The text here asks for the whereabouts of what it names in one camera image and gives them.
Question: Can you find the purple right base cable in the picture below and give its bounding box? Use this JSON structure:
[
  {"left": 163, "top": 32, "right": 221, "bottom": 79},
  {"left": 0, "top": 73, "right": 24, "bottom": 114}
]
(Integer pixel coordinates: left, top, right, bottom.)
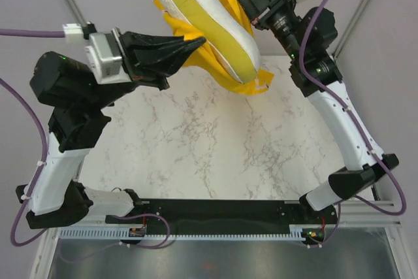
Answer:
[{"left": 302, "top": 203, "right": 342, "bottom": 250}]

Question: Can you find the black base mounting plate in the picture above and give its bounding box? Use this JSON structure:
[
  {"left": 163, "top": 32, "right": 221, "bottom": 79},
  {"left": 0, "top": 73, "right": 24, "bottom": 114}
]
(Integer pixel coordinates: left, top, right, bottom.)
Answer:
[{"left": 104, "top": 197, "right": 339, "bottom": 236}]

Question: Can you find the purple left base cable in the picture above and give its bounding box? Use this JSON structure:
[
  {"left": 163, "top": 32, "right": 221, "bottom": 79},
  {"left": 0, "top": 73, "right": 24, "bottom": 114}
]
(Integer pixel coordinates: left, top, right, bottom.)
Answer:
[{"left": 110, "top": 213, "right": 176, "bottom": 250}]

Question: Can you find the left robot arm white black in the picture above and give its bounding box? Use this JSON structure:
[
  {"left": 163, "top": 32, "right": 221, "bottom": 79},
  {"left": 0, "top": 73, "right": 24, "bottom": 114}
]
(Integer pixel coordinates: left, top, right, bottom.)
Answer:
[{"left": 16, "top": 24, "right": 206, "bottom": 229}]

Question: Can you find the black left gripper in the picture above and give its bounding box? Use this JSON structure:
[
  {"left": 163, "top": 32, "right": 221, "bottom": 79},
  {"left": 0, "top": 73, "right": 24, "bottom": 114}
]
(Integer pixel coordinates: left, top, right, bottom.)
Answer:
[{"left": 82, "top": 29, "right": 207, "bottom": 111}]

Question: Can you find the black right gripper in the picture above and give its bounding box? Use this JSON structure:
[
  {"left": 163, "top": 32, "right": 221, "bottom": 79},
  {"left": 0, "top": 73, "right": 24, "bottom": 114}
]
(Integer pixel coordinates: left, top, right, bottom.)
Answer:
[{"left": 236, "top": 0, "right": 302, "bottom": 63}]

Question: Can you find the white pillow yellow piping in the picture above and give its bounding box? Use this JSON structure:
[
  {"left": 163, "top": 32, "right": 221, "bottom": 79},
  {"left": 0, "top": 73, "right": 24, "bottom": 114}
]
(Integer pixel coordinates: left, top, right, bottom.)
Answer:
[{"left": 138, "top": 0, "right": 262, "bottom": 84}]

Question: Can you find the white slotted cable duct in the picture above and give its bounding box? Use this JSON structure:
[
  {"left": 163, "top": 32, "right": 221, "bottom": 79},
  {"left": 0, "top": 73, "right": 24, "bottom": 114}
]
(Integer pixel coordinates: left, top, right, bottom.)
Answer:
[{"left": 59, "top": 227, "right": 307, "bottom": 241}]

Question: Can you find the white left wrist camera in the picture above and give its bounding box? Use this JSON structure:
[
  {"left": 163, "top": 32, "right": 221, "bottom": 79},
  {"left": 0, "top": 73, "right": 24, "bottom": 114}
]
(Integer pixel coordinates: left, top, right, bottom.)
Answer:
[{"left": 63, "top": 23, "right": 131, "bottom": 84}]

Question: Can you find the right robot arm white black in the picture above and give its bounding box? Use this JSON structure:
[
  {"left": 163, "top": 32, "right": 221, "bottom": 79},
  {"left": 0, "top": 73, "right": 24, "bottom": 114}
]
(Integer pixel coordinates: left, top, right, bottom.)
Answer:
[{"left": 237, "top": 0, "right": 399, "bottom": 223}]

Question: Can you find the yellow pillowcase with logo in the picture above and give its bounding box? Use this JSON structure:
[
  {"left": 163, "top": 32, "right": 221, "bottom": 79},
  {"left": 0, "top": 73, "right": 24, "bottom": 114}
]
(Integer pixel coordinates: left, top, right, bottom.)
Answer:
[{"left": 153, "top": 0, "right": 276, "bottom": 95}]

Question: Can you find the right aluminium corner post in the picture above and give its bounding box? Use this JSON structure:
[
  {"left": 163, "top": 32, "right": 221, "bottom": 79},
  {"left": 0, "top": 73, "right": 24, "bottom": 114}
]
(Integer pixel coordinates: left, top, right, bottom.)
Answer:
[{"left": 332, "top": 0, "right": 372, "bottom": 59}]

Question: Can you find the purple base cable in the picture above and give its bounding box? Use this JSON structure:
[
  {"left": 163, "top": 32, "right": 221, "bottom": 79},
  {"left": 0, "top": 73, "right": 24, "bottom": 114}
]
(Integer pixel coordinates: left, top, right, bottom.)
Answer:
[
  {"left": 302, "top": 203, "right": 342, "bottom": 250},
  {"left": 110, "top": 213, "right": 176, "bottom": 250}
]

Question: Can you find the aluminium front frame rail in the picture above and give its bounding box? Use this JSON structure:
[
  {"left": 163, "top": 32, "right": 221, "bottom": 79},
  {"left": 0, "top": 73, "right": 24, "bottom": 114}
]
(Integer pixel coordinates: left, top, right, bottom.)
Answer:
[{"left": 67, "top": 200, "right": 400, "bottom": 227}]

